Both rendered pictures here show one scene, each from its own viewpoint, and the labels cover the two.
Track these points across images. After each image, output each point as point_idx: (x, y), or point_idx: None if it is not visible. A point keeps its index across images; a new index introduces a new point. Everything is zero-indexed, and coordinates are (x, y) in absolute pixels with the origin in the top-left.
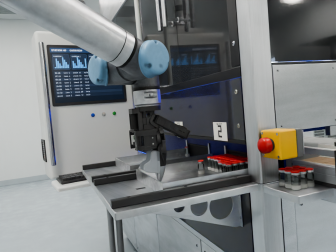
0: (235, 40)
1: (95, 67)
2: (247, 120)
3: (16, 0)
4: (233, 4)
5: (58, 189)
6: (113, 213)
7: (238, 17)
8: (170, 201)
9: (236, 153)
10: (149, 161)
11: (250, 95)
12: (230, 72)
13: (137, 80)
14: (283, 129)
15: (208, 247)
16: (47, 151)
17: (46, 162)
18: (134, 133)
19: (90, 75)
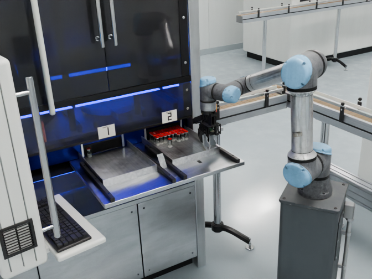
0: (186, 61)
1: (237, 93)
2: (195, 103)
3: None
4: (186, 40)
5: (104, 238)
6: (242, 163)
7: (192, 48)
8: (227, 150)
9: (154, 129)
10: (213, 139)
11: (197, 90)
12: (181, 79)
13: None
14: None
15: (148, 201)
16: (41, 228)
17: (26, 252)
18: (216, 126)
19: (234, 99)
